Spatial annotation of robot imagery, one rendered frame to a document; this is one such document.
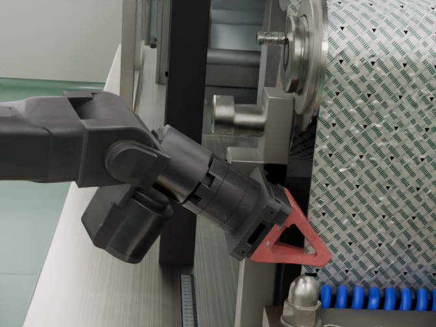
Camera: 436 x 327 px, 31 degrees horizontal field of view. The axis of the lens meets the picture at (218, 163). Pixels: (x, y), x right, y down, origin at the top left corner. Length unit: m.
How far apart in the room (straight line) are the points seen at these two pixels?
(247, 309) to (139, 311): 0.17
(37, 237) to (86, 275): 2.45
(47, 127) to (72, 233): 0.60
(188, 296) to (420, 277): 0.35
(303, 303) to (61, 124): 0.26
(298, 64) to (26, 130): 0.26
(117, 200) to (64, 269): 0.41
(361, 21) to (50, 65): 5.75
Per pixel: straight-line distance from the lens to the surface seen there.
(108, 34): 6.35
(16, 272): 3.23
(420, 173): 0.78
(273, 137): 0.81
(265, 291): 0.88
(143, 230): 0.74
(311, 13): 0.75
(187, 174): 0.72
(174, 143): 0.72
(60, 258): 1.15
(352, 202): 0.77
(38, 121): 0.65
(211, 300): 1.05
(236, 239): 0.73
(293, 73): 0.75
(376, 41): 0.74
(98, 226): 0.73
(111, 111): 0.68
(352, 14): 0.75
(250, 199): 0.73
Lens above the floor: 1.37
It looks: 17 degrees down
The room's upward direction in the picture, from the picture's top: 4 degrees clockwise
